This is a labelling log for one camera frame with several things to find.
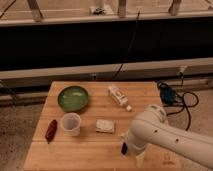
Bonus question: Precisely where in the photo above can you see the dark red chili pepper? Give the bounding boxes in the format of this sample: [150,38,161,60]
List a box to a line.
[45,120,57,143]

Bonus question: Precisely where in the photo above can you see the black hanging cable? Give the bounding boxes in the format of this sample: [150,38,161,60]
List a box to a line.
[111,9,141,81]

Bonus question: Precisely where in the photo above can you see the green bowl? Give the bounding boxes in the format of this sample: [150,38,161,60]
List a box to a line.
[57,86,89,112]

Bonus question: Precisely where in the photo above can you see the white plastic bottle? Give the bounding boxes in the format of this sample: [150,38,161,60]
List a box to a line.
[108,84,132,112]

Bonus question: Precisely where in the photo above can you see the black eraser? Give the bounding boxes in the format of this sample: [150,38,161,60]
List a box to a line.
[121,142,128,155]

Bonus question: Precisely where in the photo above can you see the blue power adapter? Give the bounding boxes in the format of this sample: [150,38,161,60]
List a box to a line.
[160,88,175,105]

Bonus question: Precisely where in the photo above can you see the translucent plastic cup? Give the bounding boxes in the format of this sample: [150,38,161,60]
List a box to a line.
[60,113,81,137]

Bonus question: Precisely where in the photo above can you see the white folded cloth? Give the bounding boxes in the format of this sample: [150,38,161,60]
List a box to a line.
[96,119,115,133]

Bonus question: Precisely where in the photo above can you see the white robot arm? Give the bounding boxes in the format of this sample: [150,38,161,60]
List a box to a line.
[123,104,213,169]

